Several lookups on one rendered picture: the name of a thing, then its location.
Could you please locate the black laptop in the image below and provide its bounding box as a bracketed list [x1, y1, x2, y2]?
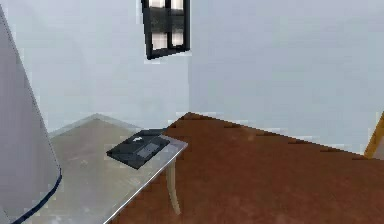
[105, 128, 172, 171]

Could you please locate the black framed window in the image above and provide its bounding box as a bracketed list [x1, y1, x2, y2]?
[140, 0, 192, 61]

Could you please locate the white lamp shade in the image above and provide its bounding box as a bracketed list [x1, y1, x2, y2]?
[0, 5, 63, 224]

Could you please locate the yellow wooden frame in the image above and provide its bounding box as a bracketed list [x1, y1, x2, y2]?
[363, 111, 384, 160]

